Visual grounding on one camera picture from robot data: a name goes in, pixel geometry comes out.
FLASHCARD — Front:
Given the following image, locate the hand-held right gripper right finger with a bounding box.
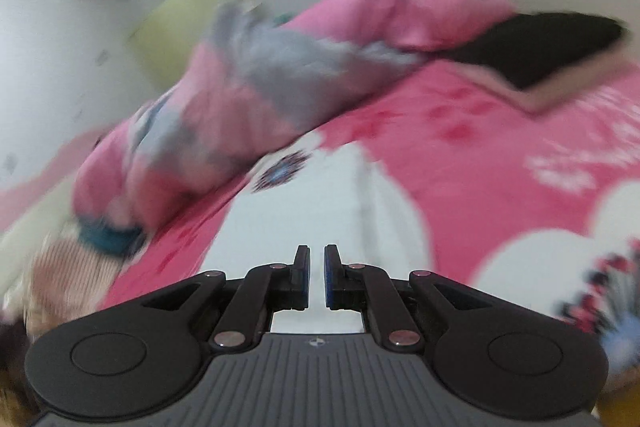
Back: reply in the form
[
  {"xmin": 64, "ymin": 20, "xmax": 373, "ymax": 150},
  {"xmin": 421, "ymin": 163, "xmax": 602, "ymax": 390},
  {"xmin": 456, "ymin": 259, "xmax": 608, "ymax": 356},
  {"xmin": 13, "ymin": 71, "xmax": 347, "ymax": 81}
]
[{"xmin": 324, "ymin": 245, "xmax": 488, "ymax": 352}]

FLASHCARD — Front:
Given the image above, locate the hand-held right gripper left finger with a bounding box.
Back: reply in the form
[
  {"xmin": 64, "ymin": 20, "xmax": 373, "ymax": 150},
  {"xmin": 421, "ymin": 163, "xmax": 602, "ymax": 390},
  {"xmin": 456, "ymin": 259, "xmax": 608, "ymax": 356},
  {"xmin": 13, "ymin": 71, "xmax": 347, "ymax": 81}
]
[{"xmin": 140, "ymin": 245, "xmax": 310, "ymax": 353}]

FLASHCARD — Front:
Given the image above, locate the white garment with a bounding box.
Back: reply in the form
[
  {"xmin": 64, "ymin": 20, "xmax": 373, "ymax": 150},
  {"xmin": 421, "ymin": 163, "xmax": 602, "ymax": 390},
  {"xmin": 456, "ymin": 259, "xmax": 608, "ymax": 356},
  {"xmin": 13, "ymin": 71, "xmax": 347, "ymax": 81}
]
[{"xmin": 212, "ymin": 146, "xmax": 435, "ymax": 335}]

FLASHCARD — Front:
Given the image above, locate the pink grey floral quilt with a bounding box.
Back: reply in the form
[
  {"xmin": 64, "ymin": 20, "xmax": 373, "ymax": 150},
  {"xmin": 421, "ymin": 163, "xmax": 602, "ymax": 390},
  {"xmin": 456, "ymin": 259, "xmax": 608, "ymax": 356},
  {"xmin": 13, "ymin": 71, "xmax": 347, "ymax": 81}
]
[{"xmin": 72, "ymin": 1, "xmax": 432, "ymax": 255}]

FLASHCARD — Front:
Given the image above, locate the pink floral bed blanket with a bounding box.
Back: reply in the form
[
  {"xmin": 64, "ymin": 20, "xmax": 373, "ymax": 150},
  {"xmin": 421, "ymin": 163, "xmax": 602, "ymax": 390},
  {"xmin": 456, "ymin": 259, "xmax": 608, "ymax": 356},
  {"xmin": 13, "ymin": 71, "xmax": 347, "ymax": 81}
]
[{"xmin": 100, "ymin": 52, "xmax": 640, "ymax": 427}]

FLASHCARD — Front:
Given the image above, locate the pink cream bed headboard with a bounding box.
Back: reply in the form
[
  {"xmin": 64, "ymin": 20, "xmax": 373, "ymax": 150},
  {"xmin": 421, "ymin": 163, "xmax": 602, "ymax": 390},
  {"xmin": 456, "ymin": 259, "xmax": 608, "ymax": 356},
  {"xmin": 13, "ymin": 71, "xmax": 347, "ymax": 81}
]
[{"xmin": 0, "ymin": 127, "xmax": 108, "ymax": 248}]

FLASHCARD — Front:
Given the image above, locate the pale green cabinet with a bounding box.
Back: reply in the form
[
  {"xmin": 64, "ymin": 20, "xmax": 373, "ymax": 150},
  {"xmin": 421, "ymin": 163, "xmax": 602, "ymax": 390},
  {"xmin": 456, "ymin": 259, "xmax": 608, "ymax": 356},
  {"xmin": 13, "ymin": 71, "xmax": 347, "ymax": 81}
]
[{"xmin": 125, "ymin": 0, "xmax": 252, "ymax": 94}]

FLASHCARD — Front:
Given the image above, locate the bright pink printed pillow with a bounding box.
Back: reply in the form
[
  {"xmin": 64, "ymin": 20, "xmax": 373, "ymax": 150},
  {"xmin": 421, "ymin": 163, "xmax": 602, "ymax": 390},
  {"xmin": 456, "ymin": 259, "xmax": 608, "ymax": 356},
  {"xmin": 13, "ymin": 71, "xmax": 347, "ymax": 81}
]
[{"xmin": 285, "ymin": 0, "xmax": 519, "ymax": 55}]

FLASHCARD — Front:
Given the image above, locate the black and pink cushion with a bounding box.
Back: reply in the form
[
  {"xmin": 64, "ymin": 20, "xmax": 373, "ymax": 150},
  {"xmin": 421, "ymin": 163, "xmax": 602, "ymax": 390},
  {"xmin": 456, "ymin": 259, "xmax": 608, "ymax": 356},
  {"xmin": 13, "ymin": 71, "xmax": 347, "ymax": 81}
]
[{"xmin": 439, "ymin": 10, "xmax": 632, "ymax": 114}]

